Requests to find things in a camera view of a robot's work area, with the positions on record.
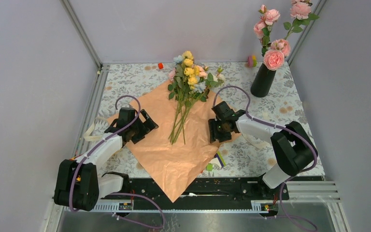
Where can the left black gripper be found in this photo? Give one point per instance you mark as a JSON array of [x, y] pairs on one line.
[[148, 125]]

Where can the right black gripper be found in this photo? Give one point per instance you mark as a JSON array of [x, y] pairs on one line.
[[214, 134]]

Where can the peach wrapping paper sheet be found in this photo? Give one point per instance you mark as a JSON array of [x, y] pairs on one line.
[[173, 166]]

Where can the colourful flower bouquet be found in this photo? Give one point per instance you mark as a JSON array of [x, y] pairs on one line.
[[190, 83]]

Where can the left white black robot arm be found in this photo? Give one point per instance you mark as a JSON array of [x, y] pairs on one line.
[[78, 185]]

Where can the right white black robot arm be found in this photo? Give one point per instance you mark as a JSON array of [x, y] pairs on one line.
[[292, 147]]

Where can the black vase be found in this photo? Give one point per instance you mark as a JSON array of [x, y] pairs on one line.
[[262, 82]]

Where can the green long toy block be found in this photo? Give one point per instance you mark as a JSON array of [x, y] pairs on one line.
[[220, 159]]

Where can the white purple toy block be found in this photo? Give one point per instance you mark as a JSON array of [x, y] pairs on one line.
[[214, 161]]

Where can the small green toy cube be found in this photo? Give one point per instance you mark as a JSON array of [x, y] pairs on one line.
[[209, 167]]

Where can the floral patterned table mat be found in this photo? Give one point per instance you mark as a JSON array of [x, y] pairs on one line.
[[246, 156]]

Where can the pink yellow green toy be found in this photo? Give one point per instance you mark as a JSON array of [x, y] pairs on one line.
[[251, 61]]

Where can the pink rose stems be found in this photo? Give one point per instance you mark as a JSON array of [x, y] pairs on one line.
[[275, 47]]

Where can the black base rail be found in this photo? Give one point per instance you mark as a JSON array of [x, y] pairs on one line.
[[202, 194]]

